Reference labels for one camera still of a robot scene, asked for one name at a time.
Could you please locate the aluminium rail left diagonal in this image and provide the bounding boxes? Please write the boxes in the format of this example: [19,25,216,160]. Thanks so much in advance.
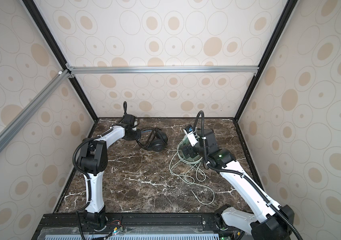
[0,70,69,153]

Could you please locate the black corner frame post left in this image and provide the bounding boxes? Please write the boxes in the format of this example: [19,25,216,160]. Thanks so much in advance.
[22,0,98,122]

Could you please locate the black corner frame post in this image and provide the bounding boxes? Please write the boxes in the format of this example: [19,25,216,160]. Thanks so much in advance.
[22,0,98,122]
[234,0,298,123]

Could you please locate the black blue gaming headphones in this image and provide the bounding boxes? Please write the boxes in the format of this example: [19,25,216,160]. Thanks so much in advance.
[136,128,168,153]

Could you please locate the mint green headphone cable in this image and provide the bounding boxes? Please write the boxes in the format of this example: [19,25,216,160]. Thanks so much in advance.
[168,140,216,206]

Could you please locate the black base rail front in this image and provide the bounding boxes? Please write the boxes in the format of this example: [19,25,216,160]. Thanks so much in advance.
[32,213,252,240]

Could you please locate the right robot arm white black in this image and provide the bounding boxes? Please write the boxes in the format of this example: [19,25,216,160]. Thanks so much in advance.
[181,126,297,240]

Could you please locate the black corner frame post right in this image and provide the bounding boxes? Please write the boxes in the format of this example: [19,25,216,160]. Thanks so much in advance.
[234,0,298,123]

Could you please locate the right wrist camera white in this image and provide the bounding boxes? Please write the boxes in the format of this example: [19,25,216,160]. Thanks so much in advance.
[184,125,198,147]

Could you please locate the mint green headphones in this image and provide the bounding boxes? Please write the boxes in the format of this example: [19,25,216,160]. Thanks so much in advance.
[178,134,202,163]

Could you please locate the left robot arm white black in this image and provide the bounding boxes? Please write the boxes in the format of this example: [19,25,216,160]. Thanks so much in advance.
[72,114,141,229]

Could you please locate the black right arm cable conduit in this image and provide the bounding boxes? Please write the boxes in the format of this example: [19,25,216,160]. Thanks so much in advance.
[195,110,304,240]

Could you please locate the aluminium rail back horizontal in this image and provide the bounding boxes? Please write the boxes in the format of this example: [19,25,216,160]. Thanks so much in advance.
[69,66,259,74]

